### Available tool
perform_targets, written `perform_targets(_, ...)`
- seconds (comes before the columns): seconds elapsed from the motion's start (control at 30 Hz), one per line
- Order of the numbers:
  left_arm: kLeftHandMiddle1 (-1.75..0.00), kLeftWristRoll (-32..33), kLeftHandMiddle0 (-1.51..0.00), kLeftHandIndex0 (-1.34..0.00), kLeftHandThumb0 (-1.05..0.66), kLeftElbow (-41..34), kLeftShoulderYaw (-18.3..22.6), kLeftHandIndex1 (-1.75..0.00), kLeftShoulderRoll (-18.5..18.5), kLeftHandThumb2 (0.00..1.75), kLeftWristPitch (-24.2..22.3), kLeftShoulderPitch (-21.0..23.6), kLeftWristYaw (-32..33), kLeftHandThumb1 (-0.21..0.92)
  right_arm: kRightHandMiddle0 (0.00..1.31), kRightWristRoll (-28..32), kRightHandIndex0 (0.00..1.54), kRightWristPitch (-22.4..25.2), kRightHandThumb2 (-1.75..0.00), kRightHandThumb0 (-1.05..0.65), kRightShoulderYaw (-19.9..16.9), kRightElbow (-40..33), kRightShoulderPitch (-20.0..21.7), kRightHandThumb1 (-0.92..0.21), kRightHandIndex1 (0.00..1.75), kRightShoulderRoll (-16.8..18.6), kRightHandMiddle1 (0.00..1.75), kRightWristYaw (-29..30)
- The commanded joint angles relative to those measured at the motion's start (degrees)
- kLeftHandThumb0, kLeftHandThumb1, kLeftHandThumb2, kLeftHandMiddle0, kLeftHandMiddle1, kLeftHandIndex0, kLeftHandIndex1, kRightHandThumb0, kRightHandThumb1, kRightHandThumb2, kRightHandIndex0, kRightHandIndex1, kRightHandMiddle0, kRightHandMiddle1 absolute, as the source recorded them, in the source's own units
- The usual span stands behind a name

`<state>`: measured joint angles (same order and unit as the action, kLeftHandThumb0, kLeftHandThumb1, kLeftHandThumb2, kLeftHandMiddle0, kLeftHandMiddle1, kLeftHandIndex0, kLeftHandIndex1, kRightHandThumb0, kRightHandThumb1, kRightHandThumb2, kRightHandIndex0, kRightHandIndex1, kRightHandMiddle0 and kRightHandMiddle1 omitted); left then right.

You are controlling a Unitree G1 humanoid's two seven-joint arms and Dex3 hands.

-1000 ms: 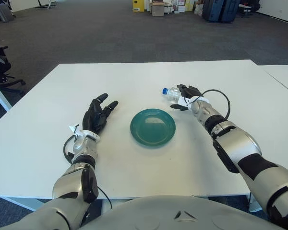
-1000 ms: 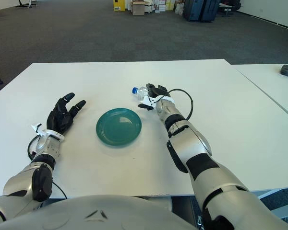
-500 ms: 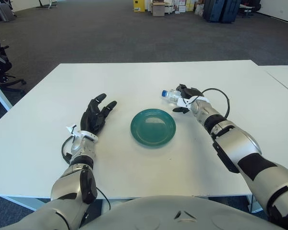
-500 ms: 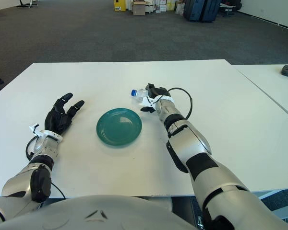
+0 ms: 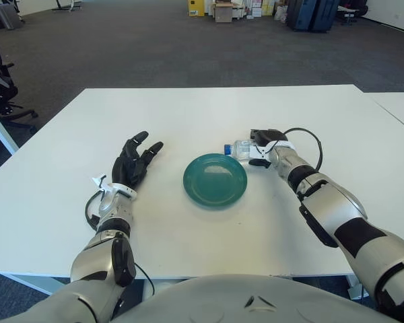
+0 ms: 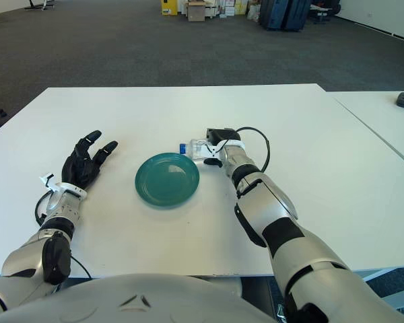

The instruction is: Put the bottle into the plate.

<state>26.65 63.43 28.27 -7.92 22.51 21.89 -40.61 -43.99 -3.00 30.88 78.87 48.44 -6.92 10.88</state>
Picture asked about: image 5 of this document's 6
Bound green round plate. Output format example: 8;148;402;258
182;152;248;211

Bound black left elbow cable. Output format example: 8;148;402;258
134;262;155;297

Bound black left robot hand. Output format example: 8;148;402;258
111;131;164;189

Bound white desk frame leg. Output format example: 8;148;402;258
0;102;20;155

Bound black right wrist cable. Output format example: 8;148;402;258
282;127;323;171

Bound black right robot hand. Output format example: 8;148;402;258
248;128;290;169

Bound grey robot torso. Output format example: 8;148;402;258
110;274;391;323

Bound grey rolling cabinet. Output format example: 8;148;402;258
0;5;24;30

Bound yellow box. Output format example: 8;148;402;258
187;0;206;17

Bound dark blue hard case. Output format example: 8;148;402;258
311;0;341;34
286;0;316;32

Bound black stand legs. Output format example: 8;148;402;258
52;0;83;11

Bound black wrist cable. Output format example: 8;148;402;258
85;190;105;231
282;127;323;171

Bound clear plastic water bottle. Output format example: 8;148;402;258
224;139;257;166

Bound stack of white boxes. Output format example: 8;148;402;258
232;0;277;18

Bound black background swivel chair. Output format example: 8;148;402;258
338;0;370;25

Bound brown cardboard box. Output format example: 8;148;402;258
214;2;233;23

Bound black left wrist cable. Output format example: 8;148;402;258
85;190;105;231

